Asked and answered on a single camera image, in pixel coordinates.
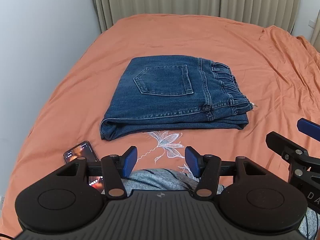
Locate blue denim jeans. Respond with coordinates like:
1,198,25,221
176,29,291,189
100,55,254,141

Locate grey striped trouser leg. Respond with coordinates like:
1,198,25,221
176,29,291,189
122,168,319,239

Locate black smartphone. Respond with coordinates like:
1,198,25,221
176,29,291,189
63,141,104,193

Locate orange bed sheet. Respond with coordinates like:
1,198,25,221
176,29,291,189
1,15,319,237

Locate beige upholstered headboard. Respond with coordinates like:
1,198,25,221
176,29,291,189
310,21,320,52

